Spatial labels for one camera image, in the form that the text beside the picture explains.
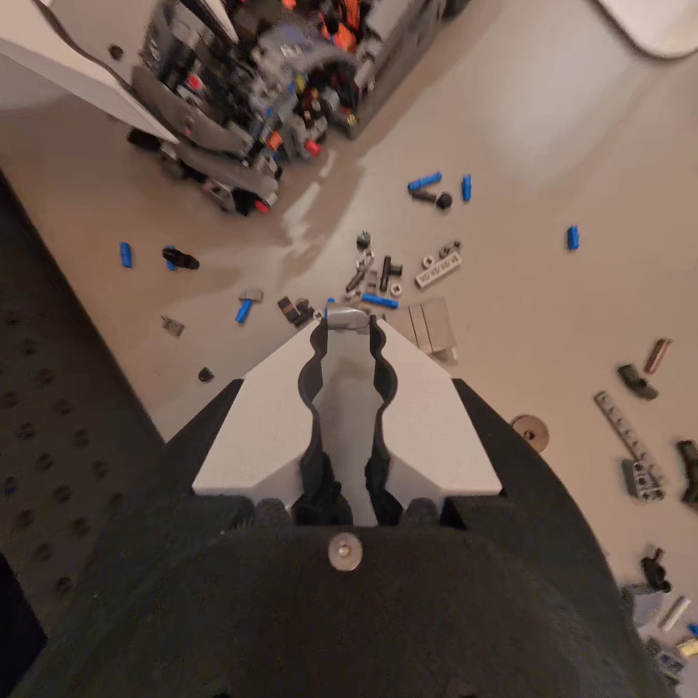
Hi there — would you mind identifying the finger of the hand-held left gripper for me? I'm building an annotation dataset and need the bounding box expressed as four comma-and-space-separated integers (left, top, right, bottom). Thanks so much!
0, 0, 180, 144
180, 0, 241, 44

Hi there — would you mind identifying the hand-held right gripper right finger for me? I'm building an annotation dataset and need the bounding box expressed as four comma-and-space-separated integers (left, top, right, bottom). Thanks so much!
364, 315, 504, 525

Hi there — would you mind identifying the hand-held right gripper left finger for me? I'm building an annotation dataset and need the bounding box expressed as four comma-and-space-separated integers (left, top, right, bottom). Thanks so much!
191, 319, 350, 525

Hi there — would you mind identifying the grey lego car model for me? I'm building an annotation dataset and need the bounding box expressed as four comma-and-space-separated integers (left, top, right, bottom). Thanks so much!
128, 0, 470, 216

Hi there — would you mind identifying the grey lego panel assembly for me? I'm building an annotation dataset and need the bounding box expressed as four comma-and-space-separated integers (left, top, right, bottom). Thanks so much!
408, 296, 460, 365

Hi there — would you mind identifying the grey curved slope piece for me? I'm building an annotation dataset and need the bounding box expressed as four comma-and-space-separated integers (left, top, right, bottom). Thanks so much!
325, 305, 372, 332

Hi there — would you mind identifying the black lego dish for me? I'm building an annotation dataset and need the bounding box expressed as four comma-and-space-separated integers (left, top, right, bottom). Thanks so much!
510, 414, 550, 454

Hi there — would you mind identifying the light grey long lego plate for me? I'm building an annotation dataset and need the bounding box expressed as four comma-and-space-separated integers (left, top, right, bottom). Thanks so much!
414, 253, 463, 289

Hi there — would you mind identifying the pile of small lego pieces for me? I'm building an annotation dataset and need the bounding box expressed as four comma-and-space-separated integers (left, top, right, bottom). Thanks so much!
275, 229, 404, 328

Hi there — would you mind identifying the long grey lego beam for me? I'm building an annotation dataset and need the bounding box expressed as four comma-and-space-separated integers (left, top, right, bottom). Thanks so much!
593, 390, 658, 475

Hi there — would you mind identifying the black angled lego connector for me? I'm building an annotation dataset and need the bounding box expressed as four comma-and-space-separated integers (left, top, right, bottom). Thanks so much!
162, 245, 201, 272

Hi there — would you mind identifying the black curved lego piece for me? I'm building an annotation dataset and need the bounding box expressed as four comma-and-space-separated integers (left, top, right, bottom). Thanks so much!
675, 440, 698, 505
616, 364, 659, 401

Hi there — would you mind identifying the grey red-striped lego tile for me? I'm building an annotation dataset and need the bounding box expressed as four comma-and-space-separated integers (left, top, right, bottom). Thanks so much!
642, 338, 673, 375

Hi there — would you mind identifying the heap of mixed lego parts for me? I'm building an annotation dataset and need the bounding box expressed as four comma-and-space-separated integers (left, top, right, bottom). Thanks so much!
622, 547, 698, 682

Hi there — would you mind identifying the black perforated board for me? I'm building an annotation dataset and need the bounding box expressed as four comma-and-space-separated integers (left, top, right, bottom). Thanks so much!
0, 169, 164, 633

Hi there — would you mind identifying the grey pin connector block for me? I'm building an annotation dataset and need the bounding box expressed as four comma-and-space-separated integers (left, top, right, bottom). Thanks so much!
621, 458, 667, 501

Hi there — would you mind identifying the white rounded board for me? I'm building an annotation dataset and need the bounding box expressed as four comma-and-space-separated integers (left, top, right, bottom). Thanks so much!
591, 0, 698, 60

